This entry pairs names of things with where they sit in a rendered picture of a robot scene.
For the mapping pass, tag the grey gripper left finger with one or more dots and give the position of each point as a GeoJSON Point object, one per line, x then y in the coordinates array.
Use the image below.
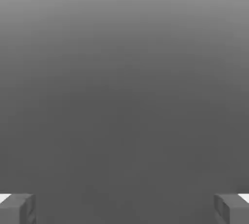
{"type": "Point", "coordinates": [15, 208]}

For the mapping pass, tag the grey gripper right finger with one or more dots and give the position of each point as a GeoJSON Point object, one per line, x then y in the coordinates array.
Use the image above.
{"type": "Point", "coordinates": [233, 208]}

